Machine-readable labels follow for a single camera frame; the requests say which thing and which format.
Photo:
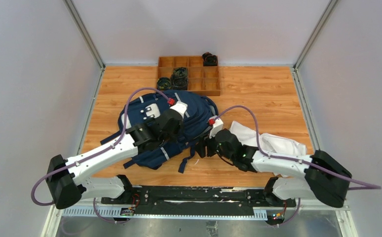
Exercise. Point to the wooden compartment tray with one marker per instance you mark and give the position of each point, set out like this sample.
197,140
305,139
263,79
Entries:
202,80

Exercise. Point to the aluminium frame rail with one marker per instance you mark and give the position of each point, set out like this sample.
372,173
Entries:
309,218

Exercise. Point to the black rolled belt middle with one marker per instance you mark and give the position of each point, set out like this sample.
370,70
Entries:
179,78

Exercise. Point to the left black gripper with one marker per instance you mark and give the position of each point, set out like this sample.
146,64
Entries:
173,118

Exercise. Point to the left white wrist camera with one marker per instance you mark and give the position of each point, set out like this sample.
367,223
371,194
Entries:
180,108

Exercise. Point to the black rolled belt left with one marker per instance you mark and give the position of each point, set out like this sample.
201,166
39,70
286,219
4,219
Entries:
163,83

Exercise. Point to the white cloth garment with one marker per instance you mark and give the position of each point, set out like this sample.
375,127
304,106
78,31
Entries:
272,144

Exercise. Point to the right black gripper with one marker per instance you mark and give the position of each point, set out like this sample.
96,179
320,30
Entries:
201,146

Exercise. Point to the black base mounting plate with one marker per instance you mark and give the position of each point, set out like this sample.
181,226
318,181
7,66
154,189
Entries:
199,201

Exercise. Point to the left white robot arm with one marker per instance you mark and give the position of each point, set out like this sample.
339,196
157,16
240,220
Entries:
69,180

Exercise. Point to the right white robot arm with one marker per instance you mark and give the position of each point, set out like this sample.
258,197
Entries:
317,176

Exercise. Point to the navy blue backpack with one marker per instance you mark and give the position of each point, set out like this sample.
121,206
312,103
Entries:
143,110

